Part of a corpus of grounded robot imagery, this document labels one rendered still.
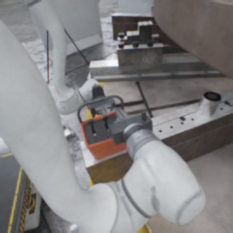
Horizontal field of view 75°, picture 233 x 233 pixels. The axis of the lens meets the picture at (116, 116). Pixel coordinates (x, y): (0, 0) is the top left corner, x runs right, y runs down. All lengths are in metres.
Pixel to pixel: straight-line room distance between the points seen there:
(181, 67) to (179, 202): 1.66
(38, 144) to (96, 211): 0.20
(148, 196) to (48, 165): 0.21
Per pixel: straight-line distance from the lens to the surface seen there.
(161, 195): 0.32
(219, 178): 1.15
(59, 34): 0.77
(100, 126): 0.62
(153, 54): 1.63
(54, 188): 0.23
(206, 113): 0.87
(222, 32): 0.88
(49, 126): 0.17
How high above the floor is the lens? 1.26
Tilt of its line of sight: 45 degrees down
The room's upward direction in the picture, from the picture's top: 6 degrees counter-clockwise
